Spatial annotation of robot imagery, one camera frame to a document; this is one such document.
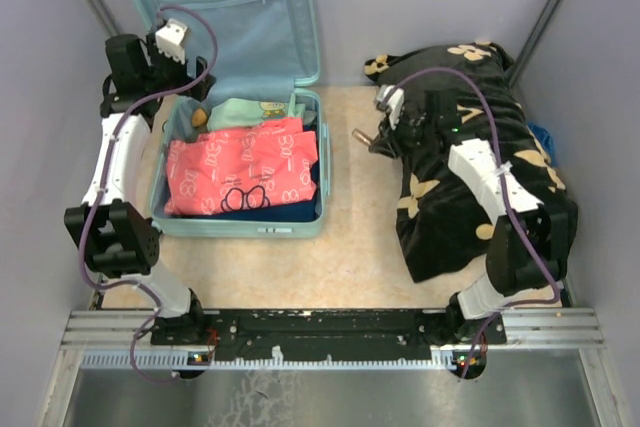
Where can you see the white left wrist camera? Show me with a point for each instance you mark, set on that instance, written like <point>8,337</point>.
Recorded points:
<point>169,40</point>

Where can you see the light teal hardshell suitcase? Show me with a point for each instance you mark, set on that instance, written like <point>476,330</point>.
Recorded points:
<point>263,50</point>

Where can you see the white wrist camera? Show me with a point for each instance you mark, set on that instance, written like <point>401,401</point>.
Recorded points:
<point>169,40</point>
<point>390,100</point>

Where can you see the aluminium frame rail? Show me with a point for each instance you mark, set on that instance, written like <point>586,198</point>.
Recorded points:
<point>529,329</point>

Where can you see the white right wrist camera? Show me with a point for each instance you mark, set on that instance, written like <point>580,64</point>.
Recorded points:
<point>390,100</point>

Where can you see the gold cylindrical tube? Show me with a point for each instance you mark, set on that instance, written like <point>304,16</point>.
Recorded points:
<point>362,137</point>

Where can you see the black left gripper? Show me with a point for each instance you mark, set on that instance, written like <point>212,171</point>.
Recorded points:
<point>201,63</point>

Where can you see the white cable duct strip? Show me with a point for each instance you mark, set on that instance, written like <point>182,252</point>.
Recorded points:
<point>448,357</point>

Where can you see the black floral fleece blanket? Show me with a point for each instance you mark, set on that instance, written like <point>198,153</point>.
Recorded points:
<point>472,68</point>

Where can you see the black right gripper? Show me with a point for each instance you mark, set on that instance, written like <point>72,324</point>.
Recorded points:
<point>386,141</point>

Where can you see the light green cartoon cloth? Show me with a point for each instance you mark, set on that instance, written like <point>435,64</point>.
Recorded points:
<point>237,112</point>

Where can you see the yellow and blue garment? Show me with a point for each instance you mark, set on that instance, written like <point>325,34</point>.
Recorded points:
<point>545,145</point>

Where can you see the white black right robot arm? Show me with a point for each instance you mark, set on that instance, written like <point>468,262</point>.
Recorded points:
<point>475,185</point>

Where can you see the dark blue shirt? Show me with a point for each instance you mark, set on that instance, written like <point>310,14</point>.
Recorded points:
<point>300,212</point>

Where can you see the pink printed garment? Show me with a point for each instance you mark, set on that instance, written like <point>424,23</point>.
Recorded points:
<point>242,168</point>

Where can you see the small orange round object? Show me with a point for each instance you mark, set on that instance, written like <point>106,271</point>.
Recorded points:
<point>199,118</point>

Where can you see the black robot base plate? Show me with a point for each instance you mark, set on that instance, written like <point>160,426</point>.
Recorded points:
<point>357,334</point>

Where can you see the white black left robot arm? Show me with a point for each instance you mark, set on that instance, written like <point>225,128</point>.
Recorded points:
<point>117,245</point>

